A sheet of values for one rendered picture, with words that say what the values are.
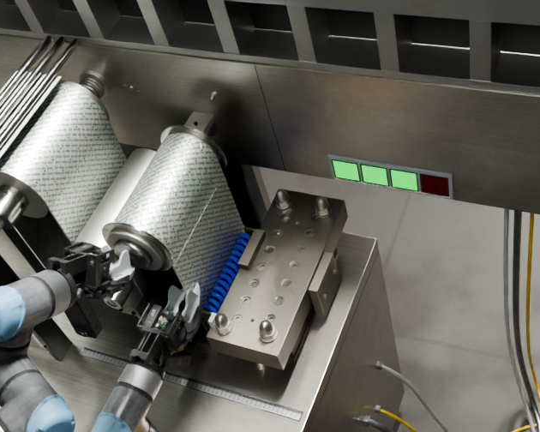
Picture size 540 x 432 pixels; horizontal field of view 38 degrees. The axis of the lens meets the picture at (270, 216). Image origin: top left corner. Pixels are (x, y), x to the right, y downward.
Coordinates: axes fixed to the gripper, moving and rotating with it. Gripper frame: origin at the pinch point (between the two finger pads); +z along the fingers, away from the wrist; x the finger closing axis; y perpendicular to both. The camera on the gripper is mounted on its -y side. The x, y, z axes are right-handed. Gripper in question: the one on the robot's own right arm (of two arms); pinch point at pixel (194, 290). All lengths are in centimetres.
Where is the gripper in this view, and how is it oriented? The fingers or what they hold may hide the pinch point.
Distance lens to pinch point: 160.7
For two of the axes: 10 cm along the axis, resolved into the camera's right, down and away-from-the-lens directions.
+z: 3.7, -7.7, 5.2
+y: -2.1, -6.1, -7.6
